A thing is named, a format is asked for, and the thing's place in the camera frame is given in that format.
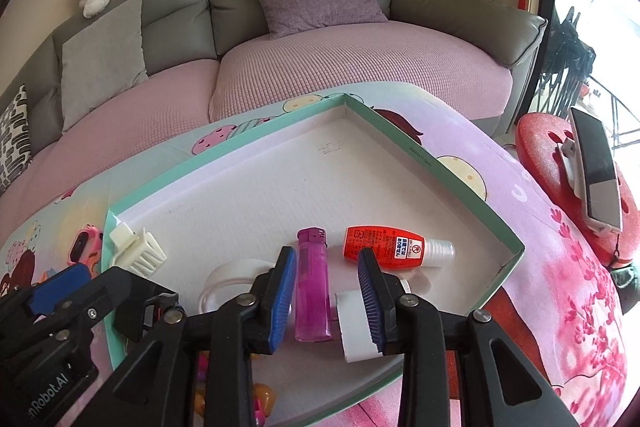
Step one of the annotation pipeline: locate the smartphone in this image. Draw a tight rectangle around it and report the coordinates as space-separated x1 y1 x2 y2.
570 107 623 233

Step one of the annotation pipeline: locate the white hair claw clip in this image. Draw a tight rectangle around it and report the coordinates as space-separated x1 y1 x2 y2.
107 223 167 279

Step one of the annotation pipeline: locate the grey pillow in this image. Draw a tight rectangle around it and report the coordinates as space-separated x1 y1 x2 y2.
61 0 149 132

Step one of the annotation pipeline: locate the black and white patterned pillow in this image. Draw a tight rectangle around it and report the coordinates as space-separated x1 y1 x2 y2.
0 84 32 198

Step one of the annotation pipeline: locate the red glue bottle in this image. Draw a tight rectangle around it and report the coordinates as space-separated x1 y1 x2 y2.
342 225 457 265

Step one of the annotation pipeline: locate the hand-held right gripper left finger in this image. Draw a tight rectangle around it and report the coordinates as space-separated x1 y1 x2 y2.
112 246 299 427

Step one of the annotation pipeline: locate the purple lighter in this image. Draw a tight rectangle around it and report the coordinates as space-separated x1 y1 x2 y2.
295 227 333 343

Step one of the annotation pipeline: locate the white smartwatch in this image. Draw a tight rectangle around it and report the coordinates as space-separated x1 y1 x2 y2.
197 258 431 364

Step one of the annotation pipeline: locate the printed cartoon blanket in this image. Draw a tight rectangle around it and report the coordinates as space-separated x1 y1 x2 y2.
0 82 628 427

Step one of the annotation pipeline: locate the pink watch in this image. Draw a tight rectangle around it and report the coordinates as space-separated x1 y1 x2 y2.
67 224 104 268

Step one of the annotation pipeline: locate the white phone holder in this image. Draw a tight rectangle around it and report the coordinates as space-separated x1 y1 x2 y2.
556 139 623 235

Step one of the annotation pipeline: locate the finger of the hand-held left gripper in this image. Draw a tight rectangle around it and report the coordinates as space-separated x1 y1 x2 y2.
0 263 108 358
92 265 180 344

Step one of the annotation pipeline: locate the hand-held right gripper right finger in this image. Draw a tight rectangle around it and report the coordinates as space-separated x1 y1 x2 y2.
357 248 583 427

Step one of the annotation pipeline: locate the pink sofa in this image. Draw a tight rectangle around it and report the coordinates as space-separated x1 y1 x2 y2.
0 19 516 228

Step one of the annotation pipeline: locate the black drying rack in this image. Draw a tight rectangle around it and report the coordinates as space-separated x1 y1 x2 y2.
537 7 598 118

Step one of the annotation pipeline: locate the toy doll with pink helmet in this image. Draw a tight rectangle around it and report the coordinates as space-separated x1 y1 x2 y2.
192 352 277 427

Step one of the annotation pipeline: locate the red stool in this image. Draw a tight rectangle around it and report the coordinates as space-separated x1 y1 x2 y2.
515 111 636 268

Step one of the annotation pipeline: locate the teal framed white tray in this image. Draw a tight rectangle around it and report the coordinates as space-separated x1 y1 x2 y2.
102 93 526 425

